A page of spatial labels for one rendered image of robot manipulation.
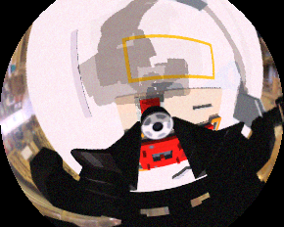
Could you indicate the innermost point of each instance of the yellow rectangular outline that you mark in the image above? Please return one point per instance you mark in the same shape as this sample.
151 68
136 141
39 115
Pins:
130 80

